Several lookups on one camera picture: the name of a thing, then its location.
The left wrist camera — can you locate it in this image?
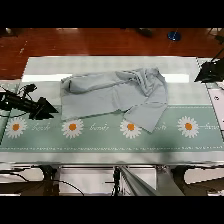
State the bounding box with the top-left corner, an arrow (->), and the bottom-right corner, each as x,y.
16,83 -> 38,98

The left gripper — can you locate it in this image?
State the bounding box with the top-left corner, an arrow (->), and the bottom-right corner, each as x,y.
27,96 -> 60,121

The silver frame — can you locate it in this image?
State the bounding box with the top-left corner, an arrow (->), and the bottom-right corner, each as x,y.
0,161 -> 224,197

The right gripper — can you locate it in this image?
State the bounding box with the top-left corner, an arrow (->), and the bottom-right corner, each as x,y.
193,57 -> 224,84

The blue round object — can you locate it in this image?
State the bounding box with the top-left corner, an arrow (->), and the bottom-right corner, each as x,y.
167,30 -> 183,42

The light grey shirt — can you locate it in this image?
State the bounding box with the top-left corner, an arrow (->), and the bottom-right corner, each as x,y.
59,67 -> 170,134

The black cable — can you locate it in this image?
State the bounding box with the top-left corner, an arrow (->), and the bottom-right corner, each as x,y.
53,179 -> 86,196

